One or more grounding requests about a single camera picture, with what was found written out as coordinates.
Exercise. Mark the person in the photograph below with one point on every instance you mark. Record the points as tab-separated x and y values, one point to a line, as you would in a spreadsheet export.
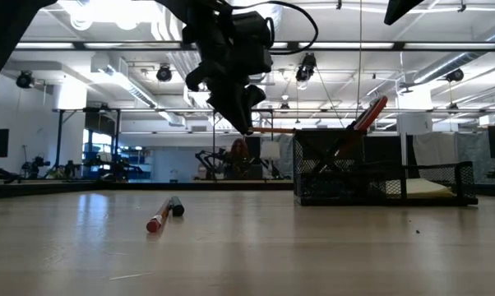
239	158

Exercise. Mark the white background box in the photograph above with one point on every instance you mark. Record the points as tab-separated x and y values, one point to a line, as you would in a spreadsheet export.
270	150

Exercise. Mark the white curtain panel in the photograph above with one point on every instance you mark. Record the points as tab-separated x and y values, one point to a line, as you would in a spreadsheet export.
434	150

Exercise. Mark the yellow pencil with red eraser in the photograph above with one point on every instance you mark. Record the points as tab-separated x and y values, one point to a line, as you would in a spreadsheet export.
154	225
272	130

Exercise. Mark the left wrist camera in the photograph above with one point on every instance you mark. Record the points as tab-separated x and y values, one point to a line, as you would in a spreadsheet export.
251	45

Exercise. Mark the black mesh desk organizer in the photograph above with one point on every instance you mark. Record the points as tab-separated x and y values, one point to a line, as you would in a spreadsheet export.
334	189

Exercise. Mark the grey curtain panel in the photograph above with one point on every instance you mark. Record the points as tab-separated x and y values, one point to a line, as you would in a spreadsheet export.
473	150

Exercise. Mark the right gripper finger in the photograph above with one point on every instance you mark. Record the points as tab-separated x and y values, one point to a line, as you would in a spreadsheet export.
399	9

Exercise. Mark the yellow sticky note pad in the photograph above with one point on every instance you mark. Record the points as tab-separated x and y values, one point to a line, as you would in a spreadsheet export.
426	188

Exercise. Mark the black marker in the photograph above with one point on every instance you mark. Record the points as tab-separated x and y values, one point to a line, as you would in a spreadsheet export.
177	209

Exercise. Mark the black aluminium table frame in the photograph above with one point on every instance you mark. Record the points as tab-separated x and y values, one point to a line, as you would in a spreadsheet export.
107	187

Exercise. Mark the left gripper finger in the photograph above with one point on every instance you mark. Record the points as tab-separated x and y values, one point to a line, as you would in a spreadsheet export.
235	107
256	95

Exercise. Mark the black background robot arm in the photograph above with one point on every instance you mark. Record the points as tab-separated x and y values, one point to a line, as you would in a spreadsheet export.
202	158

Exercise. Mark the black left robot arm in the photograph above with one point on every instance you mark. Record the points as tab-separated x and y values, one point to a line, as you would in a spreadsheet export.
5	41

